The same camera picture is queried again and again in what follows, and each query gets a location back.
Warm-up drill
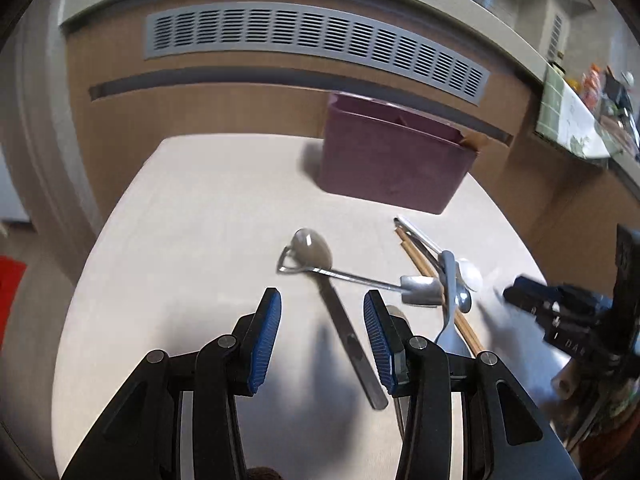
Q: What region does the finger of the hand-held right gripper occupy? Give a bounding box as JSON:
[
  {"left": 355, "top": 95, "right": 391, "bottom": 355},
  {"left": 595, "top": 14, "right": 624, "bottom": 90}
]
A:
[
  {"left": 502, "top": 286, "right": 552, "bottom": 332},
  {"left": 515, "top": 275, "right": 561, "bottom": 302}
]

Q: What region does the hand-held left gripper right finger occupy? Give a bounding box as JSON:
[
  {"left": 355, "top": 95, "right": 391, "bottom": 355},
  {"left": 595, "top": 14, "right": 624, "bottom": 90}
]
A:
[{"left": 363, "top": 290, "right": 583, "bottom": 480}]

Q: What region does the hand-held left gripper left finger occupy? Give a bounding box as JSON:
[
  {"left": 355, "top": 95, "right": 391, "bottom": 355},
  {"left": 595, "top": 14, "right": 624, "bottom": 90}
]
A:
[{"left": 60, "top": 287, "right": 282, "bottom": 480}]

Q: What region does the large flat-handled metal spoon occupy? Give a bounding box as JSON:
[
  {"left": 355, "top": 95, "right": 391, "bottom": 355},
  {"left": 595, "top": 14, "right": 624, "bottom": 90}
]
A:
[{"left": 292, "top": 228, "right": 390, "bottom": 410}]

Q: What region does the white ceramic spoon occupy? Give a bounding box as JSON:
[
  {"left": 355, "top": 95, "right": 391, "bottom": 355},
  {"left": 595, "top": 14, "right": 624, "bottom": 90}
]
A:
[{"left": 456, "top": 258, "right": 484, "bottom": 292}]

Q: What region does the shovel-shaped metal spoon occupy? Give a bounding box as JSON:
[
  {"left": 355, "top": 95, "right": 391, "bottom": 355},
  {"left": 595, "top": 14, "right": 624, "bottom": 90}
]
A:
[{"left": 276, "top": 246, "right": 445, "bottom": 307}]

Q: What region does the grey metal fork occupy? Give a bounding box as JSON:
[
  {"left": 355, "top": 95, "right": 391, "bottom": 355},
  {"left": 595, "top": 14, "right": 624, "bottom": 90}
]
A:
[{"left": 434, "top": 250, "right": 473, "bottom": 358}]

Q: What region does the wooden chopstick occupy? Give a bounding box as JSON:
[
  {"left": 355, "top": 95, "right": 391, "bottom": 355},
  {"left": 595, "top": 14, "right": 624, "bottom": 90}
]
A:
[
  {"left": 395, "top": 227, "right": 485, "bottom": 356},
  {"left": 396, "top": 239, "right": 478, "bottom": 357}
]

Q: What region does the purple utensil container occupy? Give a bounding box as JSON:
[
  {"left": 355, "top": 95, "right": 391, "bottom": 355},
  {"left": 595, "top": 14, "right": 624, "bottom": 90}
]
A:
[{"left": 317, "top": 92, "right": 478, "bottom": 216}]

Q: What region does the person's patterned clothing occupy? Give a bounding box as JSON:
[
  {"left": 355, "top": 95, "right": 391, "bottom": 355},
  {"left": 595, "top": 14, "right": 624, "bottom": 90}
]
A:
[{"left": 570, "top": 375, "right": 640, "bottom": 480}]

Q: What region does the brown curved piece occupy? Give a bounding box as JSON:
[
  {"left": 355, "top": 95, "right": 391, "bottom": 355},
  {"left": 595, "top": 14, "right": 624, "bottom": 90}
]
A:
[{"left": 460, "top": 132, "right": 489, "bottom": 154}]

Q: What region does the white printed paper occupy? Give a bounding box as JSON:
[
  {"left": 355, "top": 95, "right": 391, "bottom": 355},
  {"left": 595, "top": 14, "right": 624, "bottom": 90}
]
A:
[{"left": 555, "top": 82, "right": 613, "bottom": 158}]

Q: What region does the green checkered cloth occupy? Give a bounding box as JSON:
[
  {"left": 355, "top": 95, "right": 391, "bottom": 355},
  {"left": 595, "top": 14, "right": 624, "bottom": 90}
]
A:
[{"left": 535, "top": 67, "right": 617, "bottom": 161}]

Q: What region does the black device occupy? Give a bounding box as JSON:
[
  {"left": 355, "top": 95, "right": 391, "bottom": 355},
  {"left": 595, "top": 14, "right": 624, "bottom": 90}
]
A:
[{"left": 605, "top": 77, "right": 633, "bottom": 111}]

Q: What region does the orange bottle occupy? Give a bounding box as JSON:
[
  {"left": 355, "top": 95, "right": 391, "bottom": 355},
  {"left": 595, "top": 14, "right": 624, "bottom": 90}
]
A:
[{"left": 582, "top": 64, "right": 604, "bottom": 106}]

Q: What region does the red object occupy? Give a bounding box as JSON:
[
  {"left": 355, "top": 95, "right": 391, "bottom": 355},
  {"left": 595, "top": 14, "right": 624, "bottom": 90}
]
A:
[{"left": 0, "top": 255, "right": 27, "bottom": 307}]

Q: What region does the long grey vent grille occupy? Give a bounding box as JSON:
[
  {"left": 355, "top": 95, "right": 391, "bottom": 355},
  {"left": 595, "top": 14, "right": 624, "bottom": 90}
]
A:
[{"left": 142, "top": 2, "right": 491, "bottom": 107}]

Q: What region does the small wall vent grille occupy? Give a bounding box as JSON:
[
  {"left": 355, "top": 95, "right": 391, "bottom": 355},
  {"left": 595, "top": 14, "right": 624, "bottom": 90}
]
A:
[{"left": 547, "top": 12, "right": 566, "bottom": 61}]

